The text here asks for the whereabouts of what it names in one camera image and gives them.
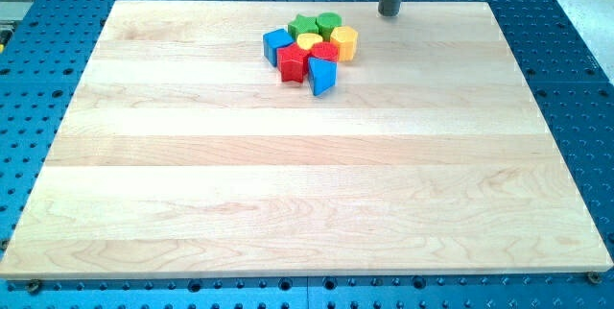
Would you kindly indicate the blue triangle block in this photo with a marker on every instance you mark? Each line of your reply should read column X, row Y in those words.
column 322, row 75

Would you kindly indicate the red star block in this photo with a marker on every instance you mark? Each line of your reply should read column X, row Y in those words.
column 292, row 63

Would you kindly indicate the yellow hexagon block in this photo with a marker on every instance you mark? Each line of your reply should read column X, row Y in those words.
column 345, row 38

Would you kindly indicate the blue cube block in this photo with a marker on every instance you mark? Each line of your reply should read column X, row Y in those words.
column 273, row 41

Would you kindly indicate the green star block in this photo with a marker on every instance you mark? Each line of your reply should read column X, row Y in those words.
column 302, row 25

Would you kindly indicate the yellow heart block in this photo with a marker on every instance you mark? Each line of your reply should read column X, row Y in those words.
column 306, row 41

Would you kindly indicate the right board clamp screw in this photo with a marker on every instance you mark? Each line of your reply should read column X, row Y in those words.
column 594, row 278

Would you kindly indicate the light wooden board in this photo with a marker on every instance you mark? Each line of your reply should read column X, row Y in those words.
column 183, row 154

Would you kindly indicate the left board clamp screw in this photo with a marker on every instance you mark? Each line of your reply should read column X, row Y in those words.
column 33, row 286

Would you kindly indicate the red cylinder block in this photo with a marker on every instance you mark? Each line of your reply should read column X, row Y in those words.
column 325, row 50

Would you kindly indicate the green cylinder block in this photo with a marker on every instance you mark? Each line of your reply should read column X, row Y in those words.
column 327, row 22

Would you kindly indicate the board clamp screw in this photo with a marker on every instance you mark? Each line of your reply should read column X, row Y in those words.
column 33, row 286
column 594, row 278

